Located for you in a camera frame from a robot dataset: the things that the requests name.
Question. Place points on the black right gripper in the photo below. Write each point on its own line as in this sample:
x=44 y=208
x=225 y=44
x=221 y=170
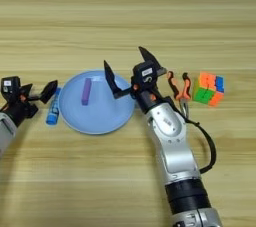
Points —
x=146 y=96

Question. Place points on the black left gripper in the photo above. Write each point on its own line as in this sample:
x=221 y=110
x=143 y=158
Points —
x=21 y=109

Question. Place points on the purple rectangular block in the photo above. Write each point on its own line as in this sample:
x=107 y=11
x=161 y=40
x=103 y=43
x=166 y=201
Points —
x=86 y=91

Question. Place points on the colourful puzzle cube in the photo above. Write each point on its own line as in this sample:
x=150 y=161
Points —
x=208 y=89

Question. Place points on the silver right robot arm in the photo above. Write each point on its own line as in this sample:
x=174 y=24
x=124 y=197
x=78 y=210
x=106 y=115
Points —
x=178 y=161

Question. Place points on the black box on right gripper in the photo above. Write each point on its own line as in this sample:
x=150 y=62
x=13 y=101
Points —
x=145 y=74

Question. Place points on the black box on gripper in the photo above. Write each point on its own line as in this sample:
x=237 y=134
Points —
x=10 y=89
x=145 y=74

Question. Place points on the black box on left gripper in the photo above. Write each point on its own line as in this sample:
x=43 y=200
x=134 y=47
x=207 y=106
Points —
x=10 y=89

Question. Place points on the orange black needle-nose pliers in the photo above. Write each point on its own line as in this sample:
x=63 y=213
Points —
x=182 y=94

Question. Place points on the round blue plate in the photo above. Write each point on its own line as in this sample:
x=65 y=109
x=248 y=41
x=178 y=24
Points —
x=100 y=117

